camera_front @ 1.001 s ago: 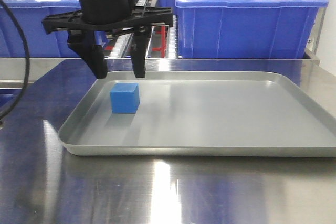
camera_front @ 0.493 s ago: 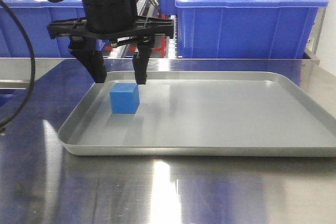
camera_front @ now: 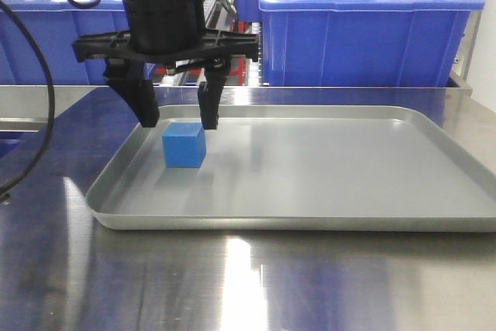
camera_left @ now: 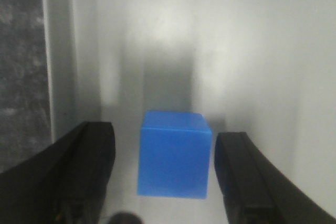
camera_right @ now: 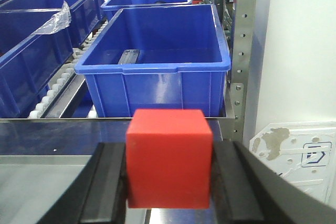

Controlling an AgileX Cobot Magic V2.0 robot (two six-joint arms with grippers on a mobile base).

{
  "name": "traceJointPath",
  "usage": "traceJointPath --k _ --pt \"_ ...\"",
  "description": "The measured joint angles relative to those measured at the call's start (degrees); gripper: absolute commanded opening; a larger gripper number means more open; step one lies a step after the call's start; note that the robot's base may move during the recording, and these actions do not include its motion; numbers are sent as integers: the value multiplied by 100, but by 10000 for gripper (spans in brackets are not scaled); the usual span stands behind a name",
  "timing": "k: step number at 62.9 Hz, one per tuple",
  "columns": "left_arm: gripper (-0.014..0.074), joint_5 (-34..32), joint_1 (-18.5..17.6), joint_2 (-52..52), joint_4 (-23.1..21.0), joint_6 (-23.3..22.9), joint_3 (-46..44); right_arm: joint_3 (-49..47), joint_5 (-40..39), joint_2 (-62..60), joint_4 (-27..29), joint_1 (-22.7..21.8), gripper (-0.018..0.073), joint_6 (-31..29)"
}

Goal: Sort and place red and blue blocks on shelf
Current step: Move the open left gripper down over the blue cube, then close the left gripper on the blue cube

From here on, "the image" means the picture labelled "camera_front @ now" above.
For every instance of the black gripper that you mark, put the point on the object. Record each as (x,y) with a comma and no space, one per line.
(124,68)

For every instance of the blue cube block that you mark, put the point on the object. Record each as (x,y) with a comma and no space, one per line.
(184,145)

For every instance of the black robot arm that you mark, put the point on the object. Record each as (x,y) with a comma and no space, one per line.
(171,33)

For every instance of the white roller track right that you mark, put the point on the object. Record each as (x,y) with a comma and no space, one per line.
(254,69)

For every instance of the grey metal tray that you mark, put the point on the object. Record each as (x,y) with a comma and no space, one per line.
(310,167)

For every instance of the blue bin front right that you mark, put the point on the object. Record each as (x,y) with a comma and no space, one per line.
(362,43)

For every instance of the blue bin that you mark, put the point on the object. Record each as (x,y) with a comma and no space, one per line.
(362,43)
(55,25)

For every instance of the blue bin front left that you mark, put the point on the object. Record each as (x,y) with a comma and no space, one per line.
(55,25)

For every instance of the red metal frame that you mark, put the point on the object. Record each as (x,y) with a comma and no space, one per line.
(237,75)

